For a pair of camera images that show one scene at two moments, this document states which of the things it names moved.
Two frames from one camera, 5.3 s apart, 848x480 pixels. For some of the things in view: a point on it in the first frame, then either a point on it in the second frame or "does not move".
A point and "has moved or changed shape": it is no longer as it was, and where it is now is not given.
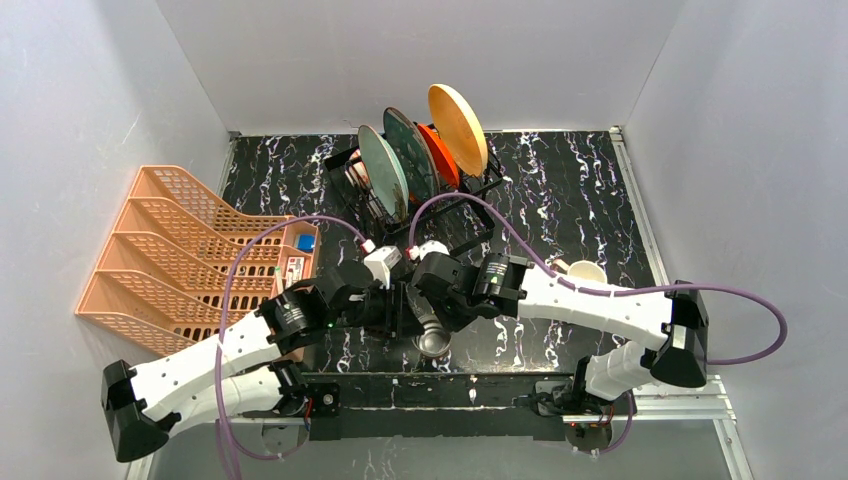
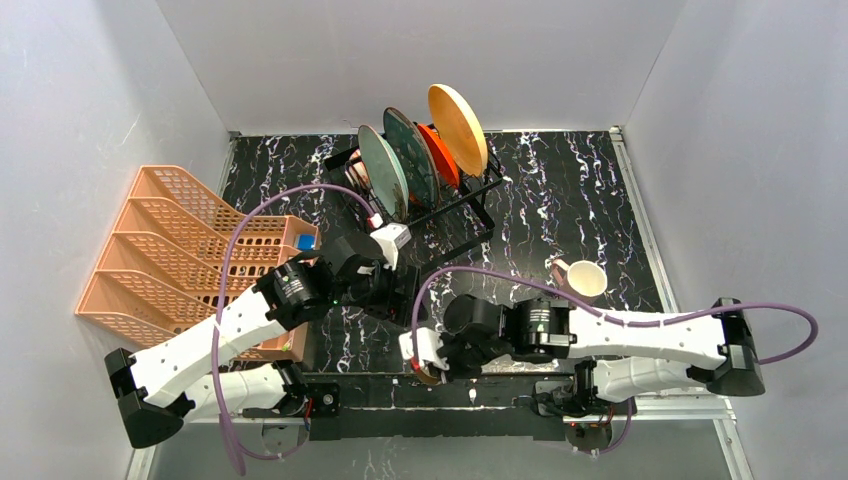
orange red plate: (443, 155) does not move
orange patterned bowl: (357, 171) does not move
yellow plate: (460, 128) does not move
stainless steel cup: (434, 340) has moved or changed shape
